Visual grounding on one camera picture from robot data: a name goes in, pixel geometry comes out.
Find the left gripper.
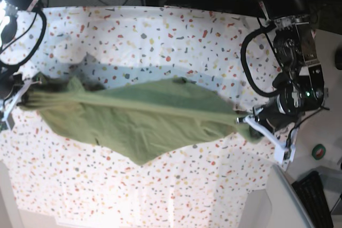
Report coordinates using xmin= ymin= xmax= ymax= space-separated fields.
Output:
xmin=244 ymin=91 xmax=305 ymax=143

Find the green t-shirt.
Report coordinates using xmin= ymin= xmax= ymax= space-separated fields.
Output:
xmin=20 ymin=77 xmax=260 ymax=165

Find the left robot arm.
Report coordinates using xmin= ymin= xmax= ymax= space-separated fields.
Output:
xmin=240 ymin=0 xmax=325 ymax=138

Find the green tape roll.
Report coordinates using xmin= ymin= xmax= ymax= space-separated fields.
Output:
xmin=312 ymin=144 xmax=326 ymax=160

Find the black keyboard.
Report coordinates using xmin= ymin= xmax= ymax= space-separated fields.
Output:
xmin=292 ymin=171 xmax=334 ymax=228

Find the terrazzo pattern tablecloth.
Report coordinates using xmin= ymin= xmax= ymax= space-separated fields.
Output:
xmin=1 ymin=6 xmax=274 ymax=227

